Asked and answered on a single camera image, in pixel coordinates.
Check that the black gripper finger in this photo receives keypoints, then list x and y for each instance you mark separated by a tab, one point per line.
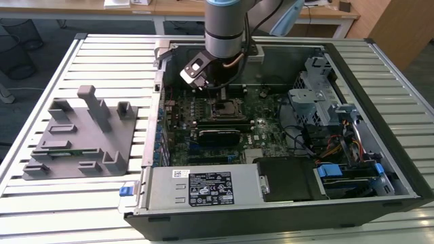
222	95

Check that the black open PC case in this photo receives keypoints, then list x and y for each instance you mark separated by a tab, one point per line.
236	223

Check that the silver square CPU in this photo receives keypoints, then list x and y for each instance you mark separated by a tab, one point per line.
234	108

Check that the white box with print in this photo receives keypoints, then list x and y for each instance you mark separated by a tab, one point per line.
140	2

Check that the silver chipset heatsink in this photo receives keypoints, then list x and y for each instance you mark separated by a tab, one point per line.
254	155

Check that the silver metal drive cage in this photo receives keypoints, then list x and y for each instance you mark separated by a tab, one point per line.
305	101

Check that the grey plastic parts rack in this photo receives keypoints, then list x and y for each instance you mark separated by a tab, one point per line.
84	142

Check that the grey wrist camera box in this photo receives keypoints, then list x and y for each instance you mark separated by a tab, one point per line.
255	54

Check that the grey desk foot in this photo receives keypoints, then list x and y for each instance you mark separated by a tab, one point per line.
7	97

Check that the green RAM stick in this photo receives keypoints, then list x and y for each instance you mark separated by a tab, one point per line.
76	152

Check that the small dark box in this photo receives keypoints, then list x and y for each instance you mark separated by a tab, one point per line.
345	6

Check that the CPU socket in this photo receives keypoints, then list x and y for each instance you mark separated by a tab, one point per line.
211	118

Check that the black graphics card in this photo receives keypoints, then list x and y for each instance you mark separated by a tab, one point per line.
218	138

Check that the blue disk carrier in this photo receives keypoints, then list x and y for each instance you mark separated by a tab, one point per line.
330	170

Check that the plain white box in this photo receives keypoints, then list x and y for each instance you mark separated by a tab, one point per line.
116	4

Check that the wooden cabinet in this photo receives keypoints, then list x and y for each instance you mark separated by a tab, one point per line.
399	30

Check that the long wooden desk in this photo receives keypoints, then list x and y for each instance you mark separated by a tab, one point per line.
119	14

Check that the black expansion slot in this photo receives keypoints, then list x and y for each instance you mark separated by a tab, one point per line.
210	159

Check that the black drive connector block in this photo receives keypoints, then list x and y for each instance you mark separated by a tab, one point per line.
315	137

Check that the black RAM slot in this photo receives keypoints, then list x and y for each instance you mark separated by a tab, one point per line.
239	87
223	122
223	127
239	92

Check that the silver power supply unit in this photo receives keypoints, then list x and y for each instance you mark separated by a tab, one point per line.
163	188

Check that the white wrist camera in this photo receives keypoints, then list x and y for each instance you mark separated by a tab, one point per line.
196	67

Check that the green motherboard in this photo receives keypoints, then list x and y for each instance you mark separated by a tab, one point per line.
267	127

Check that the blue case latch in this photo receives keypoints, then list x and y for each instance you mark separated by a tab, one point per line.
126	191

